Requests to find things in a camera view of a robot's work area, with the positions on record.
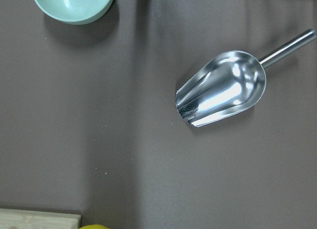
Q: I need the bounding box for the wooden cutting board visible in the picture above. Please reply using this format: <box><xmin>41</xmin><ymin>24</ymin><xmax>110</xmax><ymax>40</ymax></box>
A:
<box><xmin>0</xmin><ymin>209</ymin><xmax>81</xmax><ymax>229</ymax></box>

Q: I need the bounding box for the yellow lemon near gripper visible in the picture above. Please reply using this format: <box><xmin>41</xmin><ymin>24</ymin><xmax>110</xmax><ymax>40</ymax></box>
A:
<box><xmin>79</xmin><ymin>224</ymin><xmax>109</xmax><ymax>229</ymax></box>

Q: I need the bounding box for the stainless steel scoop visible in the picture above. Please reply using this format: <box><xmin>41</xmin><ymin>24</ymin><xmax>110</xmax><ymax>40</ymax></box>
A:
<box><xmin>175</xmin><ymin>29</ymin><xmax>317</xmax><ymax>127</ymax></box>

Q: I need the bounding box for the mint green bowl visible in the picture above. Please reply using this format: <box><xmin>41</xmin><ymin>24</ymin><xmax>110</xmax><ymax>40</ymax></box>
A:
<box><xmin>34</xmin><ymin>0</ymin><xmax>113</xmax><ymax>25</ymax></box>

